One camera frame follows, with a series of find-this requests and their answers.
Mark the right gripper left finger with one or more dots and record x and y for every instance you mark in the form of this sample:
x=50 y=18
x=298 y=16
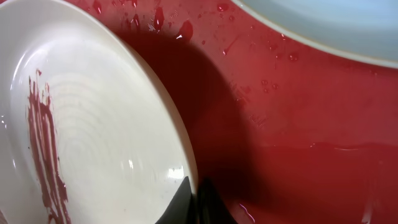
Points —
x=181 y=209

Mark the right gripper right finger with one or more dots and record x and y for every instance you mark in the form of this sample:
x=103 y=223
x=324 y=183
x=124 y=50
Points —
x=211 y=208

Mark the white plate with stain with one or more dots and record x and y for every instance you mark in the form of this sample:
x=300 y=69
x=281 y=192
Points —
x=89 y=134

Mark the red plastic tray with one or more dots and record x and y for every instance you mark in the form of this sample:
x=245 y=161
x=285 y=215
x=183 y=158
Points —
x=287 y=133

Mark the light blue plate top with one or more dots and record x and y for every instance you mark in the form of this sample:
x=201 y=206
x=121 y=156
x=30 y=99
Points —
x=360 y=30

